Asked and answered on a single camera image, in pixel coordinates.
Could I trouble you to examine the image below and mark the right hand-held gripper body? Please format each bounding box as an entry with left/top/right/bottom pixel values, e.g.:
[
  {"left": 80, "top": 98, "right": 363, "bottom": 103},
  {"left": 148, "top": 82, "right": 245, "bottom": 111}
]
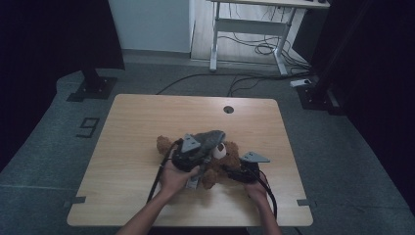
[{"left": 232, "top": 150, "right": 271, "bottom": 185}]

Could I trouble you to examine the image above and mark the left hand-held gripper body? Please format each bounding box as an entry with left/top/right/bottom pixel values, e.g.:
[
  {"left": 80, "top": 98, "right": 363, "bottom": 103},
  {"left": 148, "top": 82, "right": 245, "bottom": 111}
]
[{"left": 171, "top": 132, "right": 206, "bottom": 173}]

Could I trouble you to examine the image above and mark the brown teddy bear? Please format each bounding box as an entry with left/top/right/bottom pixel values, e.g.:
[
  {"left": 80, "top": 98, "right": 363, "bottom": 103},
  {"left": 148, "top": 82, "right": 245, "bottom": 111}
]
[{"left": 156, "top": 134, "right": 243, "bottom": 191}]

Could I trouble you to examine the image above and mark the grey fuzzy sock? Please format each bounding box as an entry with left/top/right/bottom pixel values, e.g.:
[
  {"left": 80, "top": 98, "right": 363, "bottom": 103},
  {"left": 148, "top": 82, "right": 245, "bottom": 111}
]
[
  {"left": 184, "top": 156, "right": 210, "bottom": 191},
  {"left": 191, "top": 129, "right": 227, "bottom": 157}
]

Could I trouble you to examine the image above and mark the person's right hand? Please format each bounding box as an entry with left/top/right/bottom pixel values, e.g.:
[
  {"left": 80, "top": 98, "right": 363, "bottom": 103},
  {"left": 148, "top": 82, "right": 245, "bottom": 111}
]
[{"left": 244, "top": 180, "right": 271, "bottom": 208}]

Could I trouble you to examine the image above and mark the person's left hand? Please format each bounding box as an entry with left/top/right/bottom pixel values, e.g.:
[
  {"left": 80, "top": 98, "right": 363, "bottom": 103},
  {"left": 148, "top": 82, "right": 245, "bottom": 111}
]
[{"left": 159, "top": 159, "right": 201, "bottom": 201}]

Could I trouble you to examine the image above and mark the grey tape strip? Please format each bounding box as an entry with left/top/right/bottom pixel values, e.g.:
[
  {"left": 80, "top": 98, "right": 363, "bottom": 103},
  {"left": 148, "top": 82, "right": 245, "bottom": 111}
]
[
  {"left": 63, "top": 195, "right": 87, "bottom": 209},
  {"left": 296, "top": 198, "right": 317, "bottom": 208}
]

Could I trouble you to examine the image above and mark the white power strip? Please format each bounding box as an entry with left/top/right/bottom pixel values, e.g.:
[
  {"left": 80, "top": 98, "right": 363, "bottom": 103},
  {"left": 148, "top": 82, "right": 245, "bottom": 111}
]
[{"left": 289, "top": 78, "right": 313, "bottom": 88}]

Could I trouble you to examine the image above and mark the black tape floor mark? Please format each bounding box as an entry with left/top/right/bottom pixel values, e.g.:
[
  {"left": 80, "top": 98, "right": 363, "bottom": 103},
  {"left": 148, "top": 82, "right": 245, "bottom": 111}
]
[{"left": 75, "top": 117, "right": 101, "bottom": 139}]

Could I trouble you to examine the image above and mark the black stand with slanted pole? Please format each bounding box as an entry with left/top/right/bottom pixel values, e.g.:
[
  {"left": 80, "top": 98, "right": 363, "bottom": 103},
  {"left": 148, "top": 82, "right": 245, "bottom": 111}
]
[{"left": 296, "top": 0, "right": 375, "bottom": 116}]

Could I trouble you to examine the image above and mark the white panel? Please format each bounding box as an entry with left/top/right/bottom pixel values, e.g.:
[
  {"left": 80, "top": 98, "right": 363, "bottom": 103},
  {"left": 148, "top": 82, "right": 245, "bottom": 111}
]
[{"left": 108, "top": 0, "right": 196, "bottom": 54}]

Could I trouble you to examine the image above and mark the dark curtain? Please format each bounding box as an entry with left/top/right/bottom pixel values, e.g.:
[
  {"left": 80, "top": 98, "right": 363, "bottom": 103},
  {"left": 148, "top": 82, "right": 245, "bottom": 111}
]
[
  {"left": 309, "top": 0, "right": 415, "bottom": 212},
  {"left": 0, "top": 0, "right": 126, "bottom": 172}
]

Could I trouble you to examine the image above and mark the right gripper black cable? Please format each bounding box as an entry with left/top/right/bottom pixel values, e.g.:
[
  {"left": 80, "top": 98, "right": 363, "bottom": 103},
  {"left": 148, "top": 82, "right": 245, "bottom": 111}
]
[{"left": 248, "top": 166, "right": 279, "bottom": 219}]

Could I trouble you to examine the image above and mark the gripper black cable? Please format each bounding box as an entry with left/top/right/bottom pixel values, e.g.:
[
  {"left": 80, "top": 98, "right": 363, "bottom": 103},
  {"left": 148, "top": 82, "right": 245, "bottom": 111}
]
[
  {"left": 248, "top": 166, "right": 279, "bottom": 219},
  {"left": 146, "top": 139, "right": 184, "bottom": 204}
]

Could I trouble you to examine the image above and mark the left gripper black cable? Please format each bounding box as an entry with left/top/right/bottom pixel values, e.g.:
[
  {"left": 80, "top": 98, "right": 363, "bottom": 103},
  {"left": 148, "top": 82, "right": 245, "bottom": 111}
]
[{"left": 146, "top": 139, "right": 184, "bottom": 204}]

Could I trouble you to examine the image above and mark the long black floor cable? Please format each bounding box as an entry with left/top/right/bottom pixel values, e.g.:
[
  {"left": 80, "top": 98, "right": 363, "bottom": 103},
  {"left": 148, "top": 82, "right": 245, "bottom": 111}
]
[{"left": 156, "top": 71, "right": 311, "bottom": 96}]

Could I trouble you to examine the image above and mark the tangle of black cables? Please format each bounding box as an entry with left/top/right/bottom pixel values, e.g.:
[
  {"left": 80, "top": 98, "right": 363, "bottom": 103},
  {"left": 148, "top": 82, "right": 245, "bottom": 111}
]
[{"left": 217, "top": 4, "right": 311, "bottom": 72}]

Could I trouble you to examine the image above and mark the black stand with base plate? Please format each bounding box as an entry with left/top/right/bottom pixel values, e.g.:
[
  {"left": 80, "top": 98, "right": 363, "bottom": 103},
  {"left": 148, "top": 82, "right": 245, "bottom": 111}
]
[{"left": 66, "top": 67, "right": 118, "bottom": 103}]

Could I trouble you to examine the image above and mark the white metal-frame desk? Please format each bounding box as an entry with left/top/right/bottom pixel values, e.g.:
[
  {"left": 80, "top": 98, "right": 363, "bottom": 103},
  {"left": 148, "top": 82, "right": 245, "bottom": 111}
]
[{"left": 208, "top": 0, "right": 331, "bottom": 76}]

